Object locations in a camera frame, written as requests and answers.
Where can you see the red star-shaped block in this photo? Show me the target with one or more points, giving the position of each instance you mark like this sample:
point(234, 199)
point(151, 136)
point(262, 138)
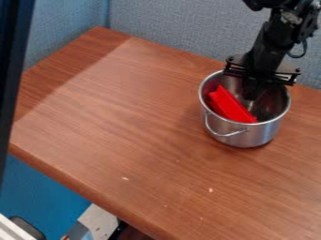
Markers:
point(225, 104)

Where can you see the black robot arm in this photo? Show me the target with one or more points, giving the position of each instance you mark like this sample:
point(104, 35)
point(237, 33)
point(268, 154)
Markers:
point(282, 36)

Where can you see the stainless steel pot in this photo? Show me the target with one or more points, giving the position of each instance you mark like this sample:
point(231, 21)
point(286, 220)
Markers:
point(268, 108)

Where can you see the white grey box under table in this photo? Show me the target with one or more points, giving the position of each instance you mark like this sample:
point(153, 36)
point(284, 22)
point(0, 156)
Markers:
point(95, 225)

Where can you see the black white device corner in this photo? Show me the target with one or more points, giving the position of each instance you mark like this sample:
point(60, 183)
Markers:
point(16, 229)

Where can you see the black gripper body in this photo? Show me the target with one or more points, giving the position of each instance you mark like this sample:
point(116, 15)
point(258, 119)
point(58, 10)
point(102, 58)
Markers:
point(262, 63)

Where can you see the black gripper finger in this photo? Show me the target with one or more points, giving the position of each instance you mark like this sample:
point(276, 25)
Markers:
point(260, 88)
point(249, 88)

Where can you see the dark vertical post at left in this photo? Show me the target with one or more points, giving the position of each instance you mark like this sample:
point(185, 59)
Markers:
point(15, 28)

